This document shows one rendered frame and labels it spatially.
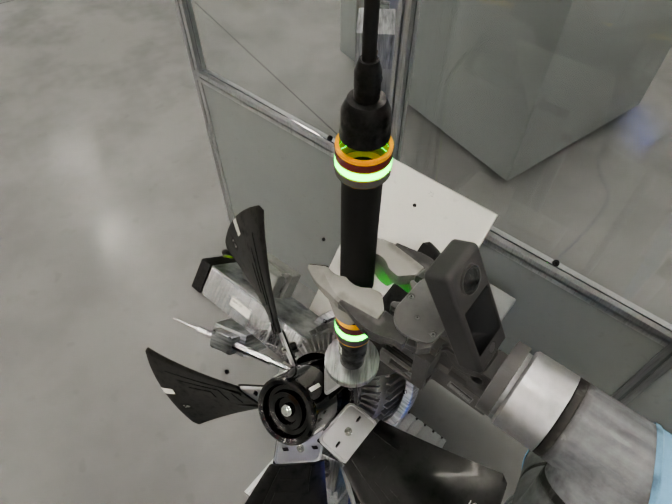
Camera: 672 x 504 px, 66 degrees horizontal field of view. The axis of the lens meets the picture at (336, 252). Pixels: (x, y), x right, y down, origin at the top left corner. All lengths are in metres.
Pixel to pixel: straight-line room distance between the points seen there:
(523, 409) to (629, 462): 0.08
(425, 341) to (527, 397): 0.09
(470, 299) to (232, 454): 1.84
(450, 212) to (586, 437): 0.63
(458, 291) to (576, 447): 0.15
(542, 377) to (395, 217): 0.65
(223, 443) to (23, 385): 0.91
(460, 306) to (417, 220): 0.64
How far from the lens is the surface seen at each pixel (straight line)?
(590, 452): 0.46
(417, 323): 0.46
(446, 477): 0.92
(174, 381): 1.12
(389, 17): 1.05
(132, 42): 4.37
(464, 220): 1.01
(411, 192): 1.04
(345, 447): 0.93
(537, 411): 0.45
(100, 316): 2.64
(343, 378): 0.66
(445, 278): 0.39
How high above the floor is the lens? 2.07
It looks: 53 degrees down
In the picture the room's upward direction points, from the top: straight up
